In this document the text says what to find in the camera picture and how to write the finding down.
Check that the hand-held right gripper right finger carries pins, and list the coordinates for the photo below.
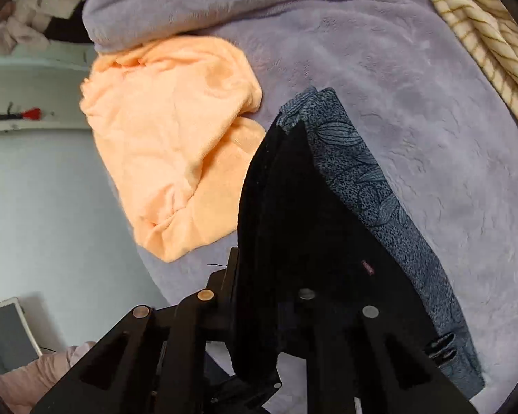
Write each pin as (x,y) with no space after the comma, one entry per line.
(313,315)

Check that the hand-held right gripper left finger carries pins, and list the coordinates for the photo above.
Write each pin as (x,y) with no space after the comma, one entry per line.
(222,287)

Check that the black pants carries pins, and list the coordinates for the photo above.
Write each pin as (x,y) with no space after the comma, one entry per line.
(311,224)

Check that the blue-grey patterned pants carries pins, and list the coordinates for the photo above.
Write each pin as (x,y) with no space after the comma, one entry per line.
(371,181)

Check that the orange cloth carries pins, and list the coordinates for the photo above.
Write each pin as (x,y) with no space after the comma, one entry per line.
(168,138)

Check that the pink cloth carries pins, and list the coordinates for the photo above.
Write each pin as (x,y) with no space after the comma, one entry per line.
(30,375)

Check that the white framed dark panel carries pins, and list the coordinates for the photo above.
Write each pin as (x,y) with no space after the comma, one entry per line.
(4,336)

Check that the purple plush blanket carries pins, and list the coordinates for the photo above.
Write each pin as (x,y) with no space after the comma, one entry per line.
(414,95)

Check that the red and black tool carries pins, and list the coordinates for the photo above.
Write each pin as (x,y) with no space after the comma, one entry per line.
(28,114)

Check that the white shelf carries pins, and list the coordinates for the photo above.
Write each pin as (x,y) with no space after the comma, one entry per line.
(34,77)

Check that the beige striped blanket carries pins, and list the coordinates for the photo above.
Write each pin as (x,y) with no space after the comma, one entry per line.
(487,39)

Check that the pile of pink clothes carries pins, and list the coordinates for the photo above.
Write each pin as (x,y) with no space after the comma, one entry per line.
(30,21)

